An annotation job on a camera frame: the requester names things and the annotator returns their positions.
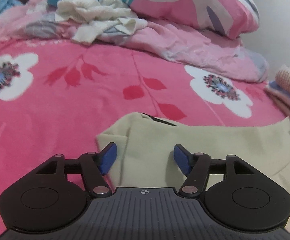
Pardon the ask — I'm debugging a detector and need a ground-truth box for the beige zip hoodie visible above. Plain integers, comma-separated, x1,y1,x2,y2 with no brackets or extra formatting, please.
95,112,290,235

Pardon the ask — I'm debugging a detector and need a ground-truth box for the stack of folded clothes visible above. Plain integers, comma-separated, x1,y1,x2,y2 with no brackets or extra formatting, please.
264,81,290,118

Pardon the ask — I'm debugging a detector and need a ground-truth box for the pink magenta floral bed blanket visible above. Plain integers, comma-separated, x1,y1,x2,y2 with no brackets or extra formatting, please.
0,40,284,234

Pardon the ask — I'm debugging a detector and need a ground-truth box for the light pink quilt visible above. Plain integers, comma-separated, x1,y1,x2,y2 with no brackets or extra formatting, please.
0,0,268,82

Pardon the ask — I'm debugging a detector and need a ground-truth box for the crumpled white cloth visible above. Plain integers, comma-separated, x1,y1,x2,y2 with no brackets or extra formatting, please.
55,0,148,45

